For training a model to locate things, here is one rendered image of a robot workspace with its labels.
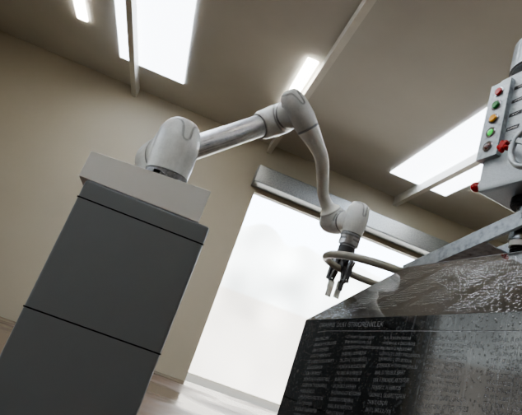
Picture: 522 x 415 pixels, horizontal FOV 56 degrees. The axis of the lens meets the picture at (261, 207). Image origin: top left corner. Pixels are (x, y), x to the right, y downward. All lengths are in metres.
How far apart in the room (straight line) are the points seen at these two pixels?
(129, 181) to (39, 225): 6.34
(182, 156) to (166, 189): 0.20
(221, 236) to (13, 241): 3.01
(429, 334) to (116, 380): 0.89
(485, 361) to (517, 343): 0.06
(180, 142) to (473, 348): 1.19
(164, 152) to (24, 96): 6.95
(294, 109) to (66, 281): 1.14
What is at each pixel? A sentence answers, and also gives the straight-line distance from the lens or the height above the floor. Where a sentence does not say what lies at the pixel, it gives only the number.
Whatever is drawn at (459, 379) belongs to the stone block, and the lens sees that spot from 0.85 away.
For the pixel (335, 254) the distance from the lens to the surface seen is 1.88.
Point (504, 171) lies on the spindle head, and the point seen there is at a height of 1.20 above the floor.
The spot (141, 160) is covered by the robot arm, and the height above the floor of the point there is 1.02.
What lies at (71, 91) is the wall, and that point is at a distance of 8.51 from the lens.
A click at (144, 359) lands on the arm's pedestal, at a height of 0.37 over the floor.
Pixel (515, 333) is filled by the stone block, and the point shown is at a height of 0.61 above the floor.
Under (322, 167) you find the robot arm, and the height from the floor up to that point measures 1.34.
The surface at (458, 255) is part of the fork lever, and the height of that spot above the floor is 0.98.
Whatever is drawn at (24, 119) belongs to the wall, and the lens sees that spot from 8.41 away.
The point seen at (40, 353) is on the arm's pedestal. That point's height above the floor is 0.30.
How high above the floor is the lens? 0.44
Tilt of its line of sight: 18 degrees up
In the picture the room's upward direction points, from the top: 20 degrees clockwise
